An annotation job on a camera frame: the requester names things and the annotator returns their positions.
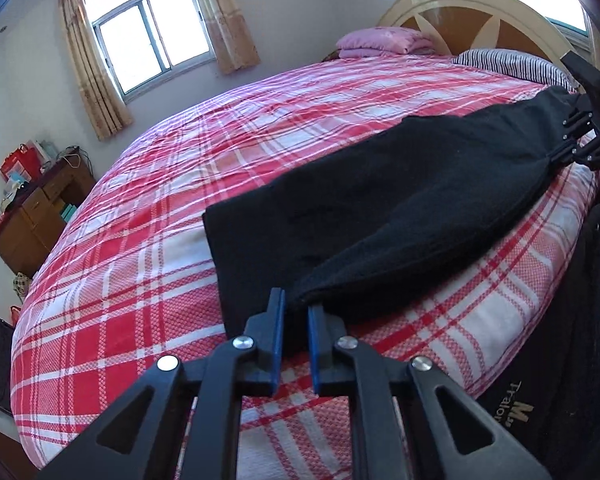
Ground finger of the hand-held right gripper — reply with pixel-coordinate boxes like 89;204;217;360
550;132;600;167
561;96;600;142

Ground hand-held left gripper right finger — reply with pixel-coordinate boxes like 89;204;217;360
307;304;553;480

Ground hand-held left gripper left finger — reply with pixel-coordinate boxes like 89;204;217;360
35;287;287;480

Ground black pants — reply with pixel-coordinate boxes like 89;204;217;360
202;85;581;338

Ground striped pillow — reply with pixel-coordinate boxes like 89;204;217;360
452;48;578;93

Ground cream and wood headboard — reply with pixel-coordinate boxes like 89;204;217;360
377;0;600;91

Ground red plaid blanket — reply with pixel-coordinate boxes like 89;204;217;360
11;55;600;480

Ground person's black jacket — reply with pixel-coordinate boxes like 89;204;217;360
480;170;600;480

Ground patterned bag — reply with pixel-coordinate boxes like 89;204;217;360
12;272;33;303

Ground wooden desk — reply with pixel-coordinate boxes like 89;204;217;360
0;160;97;278

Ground white paper bag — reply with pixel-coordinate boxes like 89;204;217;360
35;140;58;167

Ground red paper bag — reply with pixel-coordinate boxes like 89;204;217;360
0;144;43;183

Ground beige patterned curtain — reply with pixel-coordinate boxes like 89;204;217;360
187;0;261;76
55;0;133;141

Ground sliding window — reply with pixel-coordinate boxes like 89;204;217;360
82;0;216;98

